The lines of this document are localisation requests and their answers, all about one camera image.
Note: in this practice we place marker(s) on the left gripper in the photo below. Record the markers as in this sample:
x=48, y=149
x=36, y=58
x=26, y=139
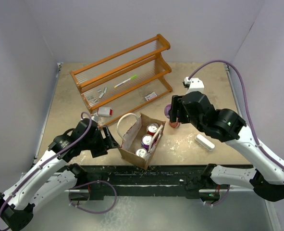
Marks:
x=105, y=143

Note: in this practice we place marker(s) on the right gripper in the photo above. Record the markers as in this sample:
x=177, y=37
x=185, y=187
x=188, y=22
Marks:
x=177, y=104

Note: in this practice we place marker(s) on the purple soda can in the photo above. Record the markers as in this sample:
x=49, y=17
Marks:
x=141, y=152
x=166, y=110
x=145, y=141

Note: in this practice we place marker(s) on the red cola can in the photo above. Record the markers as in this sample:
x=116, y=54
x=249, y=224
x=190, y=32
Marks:
x=152, y=128
x=174, y=124

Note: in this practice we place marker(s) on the brown canvas bag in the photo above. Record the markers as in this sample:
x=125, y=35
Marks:
x=140, y=142

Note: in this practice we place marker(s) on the orange wooden shelf rack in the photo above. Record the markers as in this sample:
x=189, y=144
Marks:
x=144, y=60

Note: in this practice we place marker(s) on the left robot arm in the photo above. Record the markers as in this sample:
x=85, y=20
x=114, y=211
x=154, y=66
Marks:
x=53, y=174

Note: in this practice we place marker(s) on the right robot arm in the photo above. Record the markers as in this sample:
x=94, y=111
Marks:
x=265, y=178

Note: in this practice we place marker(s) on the small red white card box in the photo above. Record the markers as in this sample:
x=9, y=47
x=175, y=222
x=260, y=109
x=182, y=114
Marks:
x=150, y=96

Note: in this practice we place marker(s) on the white oblong case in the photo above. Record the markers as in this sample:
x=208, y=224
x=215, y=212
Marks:
x=205, y=142

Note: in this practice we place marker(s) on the green capped marker pen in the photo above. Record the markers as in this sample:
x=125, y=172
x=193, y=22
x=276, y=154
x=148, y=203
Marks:
x=125, y=81

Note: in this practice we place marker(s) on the grey staple strip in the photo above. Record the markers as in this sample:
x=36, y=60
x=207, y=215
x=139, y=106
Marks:
x=103, y=90

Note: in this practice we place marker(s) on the black table front rail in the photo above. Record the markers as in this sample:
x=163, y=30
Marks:
x=158, y=180

